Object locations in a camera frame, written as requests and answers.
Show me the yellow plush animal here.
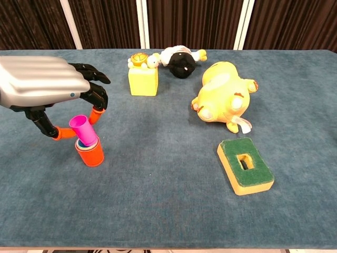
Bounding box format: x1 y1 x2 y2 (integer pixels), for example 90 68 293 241
191 61 259 134

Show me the black and white plush doll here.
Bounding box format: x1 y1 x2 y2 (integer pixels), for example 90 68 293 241
157 45 207 79

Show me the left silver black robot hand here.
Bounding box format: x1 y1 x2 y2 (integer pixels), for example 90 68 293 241
0 55 111 141

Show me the orange plastic cup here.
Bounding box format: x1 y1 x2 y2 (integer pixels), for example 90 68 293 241
74 135 105 168

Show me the small turtle toy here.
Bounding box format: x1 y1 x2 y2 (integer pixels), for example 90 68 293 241
127 52 161 70

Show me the dark brown slatted partition panel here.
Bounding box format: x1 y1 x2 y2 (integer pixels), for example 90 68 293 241
0 0 77 51
243 0 337 53
146 0 244 50
67 0 142 50

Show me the yellow foam cube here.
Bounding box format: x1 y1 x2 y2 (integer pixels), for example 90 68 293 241
128 67 160 97

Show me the green and yellow sponge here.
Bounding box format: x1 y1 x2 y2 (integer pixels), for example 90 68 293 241
216 137 275 196

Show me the teal velvet table cover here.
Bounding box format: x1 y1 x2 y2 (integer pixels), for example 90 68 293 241
0 48 337 250

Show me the pink plastic cup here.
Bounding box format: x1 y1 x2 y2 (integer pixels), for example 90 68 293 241
68 114 98 147

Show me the yellow plastic cup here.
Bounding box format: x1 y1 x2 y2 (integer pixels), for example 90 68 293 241
75 137 100 151

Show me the white partition post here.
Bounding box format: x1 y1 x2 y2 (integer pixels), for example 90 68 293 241
60 0 84 50
135 0 150 50
233 0 255 51

